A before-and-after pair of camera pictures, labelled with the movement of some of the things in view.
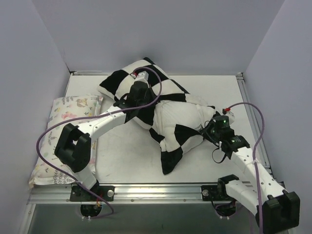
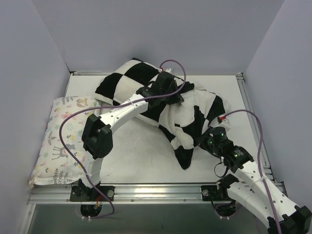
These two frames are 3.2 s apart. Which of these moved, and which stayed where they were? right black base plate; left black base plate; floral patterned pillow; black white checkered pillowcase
Moved: black white checkered pillowcase
Stayed: floral patterned pillow; right black base plate; left black base plate
